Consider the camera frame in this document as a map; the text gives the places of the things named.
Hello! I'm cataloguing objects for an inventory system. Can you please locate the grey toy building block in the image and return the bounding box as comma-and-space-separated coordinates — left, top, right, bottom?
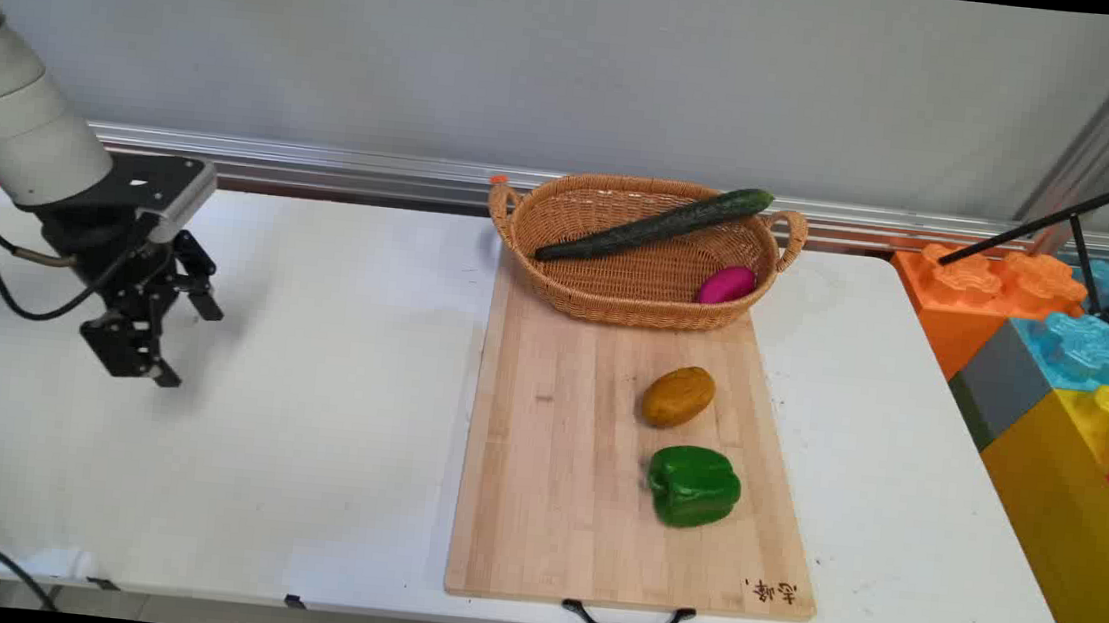
942, 314, 1061, 458

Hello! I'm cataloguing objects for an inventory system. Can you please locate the aluminium wall rail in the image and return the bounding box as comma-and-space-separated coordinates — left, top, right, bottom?
84, 120, 1109, 273

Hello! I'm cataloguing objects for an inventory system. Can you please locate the magenta toy vegetable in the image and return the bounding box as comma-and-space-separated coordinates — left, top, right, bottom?
695, 262, 758, 310

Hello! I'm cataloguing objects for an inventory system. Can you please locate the wooden cutting board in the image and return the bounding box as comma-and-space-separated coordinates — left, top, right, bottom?
440, 244, 847, 623

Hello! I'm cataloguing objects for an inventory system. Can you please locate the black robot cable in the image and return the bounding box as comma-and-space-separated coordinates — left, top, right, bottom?
0, 143, 143, 330

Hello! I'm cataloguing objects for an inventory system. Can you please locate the yellow toy building block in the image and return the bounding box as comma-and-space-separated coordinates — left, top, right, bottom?
967, 375, 1109, 623

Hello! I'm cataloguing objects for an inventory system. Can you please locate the blue toy building block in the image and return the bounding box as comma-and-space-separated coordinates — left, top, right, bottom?
1005, 252, 1109, 396

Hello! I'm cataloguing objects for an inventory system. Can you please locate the orange toy building block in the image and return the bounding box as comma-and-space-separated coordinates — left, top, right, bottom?
882, 239, 1092, 394

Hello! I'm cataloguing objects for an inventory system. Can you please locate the long dark green cucumber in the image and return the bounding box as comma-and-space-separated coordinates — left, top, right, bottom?
533, 170, 777, 282

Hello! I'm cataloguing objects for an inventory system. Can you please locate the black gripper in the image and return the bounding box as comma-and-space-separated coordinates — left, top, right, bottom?
27, 204, 232, 393

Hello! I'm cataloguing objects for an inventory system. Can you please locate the green bell pepper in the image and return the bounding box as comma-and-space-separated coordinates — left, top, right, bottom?
643, 442, 746, 534

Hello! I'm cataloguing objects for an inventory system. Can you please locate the silver black wrist camera box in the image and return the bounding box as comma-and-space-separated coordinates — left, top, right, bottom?
15, 143, 220, 248

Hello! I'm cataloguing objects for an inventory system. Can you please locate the woven wicker basket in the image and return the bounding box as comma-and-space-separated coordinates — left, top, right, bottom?
477, 164, 813, 342

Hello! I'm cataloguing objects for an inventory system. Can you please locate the black tripod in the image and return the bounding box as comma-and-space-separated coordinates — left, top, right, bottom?
933, 145, 1109, 336

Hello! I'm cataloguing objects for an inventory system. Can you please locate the yellow brown potato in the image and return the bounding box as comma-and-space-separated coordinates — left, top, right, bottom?
640, 362, 719, 434

